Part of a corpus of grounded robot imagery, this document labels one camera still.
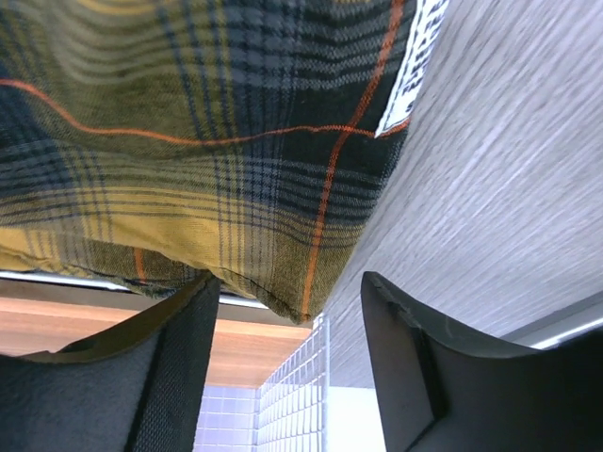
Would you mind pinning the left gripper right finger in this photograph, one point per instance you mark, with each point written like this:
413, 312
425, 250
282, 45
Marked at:
444, 386

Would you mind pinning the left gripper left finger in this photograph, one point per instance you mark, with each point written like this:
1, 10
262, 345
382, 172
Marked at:
136, 386

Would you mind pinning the yellow plaid long sleeve shirt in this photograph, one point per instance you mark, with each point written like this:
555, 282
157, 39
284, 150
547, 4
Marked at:
150, 142

